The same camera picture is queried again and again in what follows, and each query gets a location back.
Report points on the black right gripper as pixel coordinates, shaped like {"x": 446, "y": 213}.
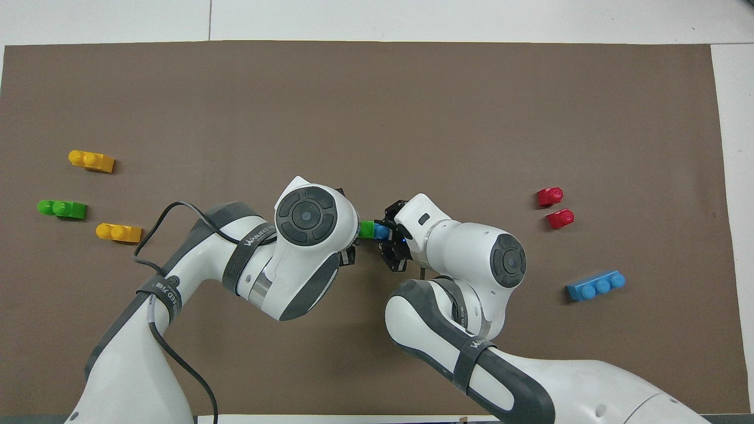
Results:
{"x": 402, "y": 244}

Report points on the green two-stud toy block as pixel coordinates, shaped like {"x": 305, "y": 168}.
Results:
{"x": 62, "y": 209}
{"x": 367, "y": 229}

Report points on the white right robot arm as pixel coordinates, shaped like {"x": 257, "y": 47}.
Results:
{"x": 471, "y": 259}

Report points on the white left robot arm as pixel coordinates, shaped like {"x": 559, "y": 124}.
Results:
{"x": 294, "y": 259}

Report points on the red one-stud toy block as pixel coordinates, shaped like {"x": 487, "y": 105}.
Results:
{"x": 560, "y": 219}
{"x": 549, "y": 196}

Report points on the blue three-stud toy block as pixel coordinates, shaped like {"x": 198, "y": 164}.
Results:
{"x": 595, "y": 286}

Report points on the yellow two-stud toy block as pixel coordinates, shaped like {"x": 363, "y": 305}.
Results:
{"x": 119, "y": 232}
{"x": 91, "y": 161}

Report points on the brown table mat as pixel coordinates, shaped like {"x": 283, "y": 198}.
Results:
{"x": 377, "y": 106}

